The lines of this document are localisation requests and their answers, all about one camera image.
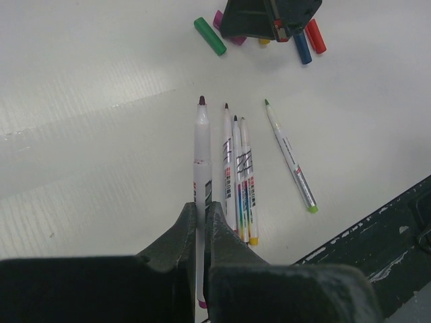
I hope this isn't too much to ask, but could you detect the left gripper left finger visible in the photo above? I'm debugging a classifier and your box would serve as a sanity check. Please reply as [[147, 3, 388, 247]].
[[1, 203, 196, 322]]

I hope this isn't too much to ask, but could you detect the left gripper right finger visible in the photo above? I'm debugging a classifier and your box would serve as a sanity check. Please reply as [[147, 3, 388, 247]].
[[205, 202, 383, 322]]

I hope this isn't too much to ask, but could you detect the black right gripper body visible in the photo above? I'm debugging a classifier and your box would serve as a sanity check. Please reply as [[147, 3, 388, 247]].
[[265, 0, 323, 42]]

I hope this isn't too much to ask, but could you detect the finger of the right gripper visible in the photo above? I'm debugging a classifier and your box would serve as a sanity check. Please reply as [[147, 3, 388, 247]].
[[220, 0, 275, 40]]

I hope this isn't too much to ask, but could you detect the red pen cap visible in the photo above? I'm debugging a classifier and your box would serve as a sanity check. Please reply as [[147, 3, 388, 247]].
[[305, 18, 327, 55]]

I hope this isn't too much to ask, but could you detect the magenta pen cap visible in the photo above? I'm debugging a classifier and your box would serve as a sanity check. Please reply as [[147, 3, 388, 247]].
[[213, 10, 223, 30]]

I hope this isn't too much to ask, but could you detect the red marker pen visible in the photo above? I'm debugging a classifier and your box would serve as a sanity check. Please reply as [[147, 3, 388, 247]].
[[223, 103, 238, 233]]

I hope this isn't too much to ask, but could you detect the magenta marker pen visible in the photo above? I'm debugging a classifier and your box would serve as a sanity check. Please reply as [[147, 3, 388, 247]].
[[193, 96, 212, 309]]

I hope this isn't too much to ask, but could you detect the yellow pen cap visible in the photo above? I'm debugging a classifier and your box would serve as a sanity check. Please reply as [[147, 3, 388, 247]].
[[259, 38, 271, 46]]

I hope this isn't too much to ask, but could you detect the blue pen cap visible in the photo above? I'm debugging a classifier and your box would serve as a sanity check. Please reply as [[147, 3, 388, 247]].
[[294, 32, 312, 65]]

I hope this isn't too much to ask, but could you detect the green pen cap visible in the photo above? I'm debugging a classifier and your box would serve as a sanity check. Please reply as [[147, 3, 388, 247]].
[[193, 17, 227, 56]]

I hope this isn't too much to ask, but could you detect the yellow marker pen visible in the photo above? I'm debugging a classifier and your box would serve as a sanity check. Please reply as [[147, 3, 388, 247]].
[[240, 117, 259, 246]]

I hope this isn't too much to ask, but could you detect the green marker pen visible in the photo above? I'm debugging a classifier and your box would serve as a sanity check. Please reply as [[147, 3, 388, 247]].
[[264, 99, 319, 213]]

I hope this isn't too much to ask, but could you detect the blue marker pen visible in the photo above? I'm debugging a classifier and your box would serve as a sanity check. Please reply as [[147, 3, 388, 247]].
[[232, 115, 248, 244]]

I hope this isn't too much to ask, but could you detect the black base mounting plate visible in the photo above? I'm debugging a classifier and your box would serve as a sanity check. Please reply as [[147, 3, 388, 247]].
[[297, 178, 430, 318]]

